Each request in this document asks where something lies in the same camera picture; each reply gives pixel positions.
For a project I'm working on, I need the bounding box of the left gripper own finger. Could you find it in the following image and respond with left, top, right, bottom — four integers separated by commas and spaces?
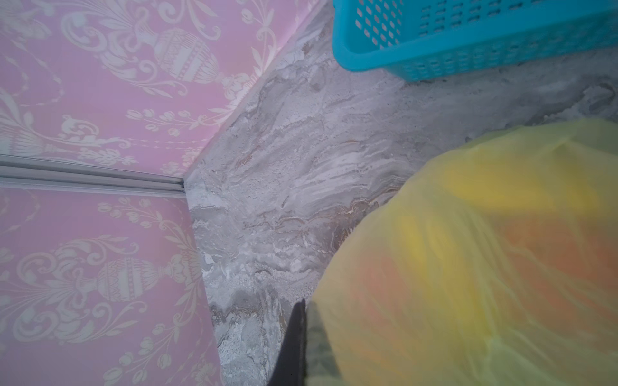
267, 299, 307, 386

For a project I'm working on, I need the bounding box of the yellow plastic bag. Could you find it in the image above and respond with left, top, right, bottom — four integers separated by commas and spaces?
307, 118, 617, 385

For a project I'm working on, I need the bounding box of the teal plastic basket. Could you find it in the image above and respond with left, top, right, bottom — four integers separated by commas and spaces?
332, 0, 617, 82

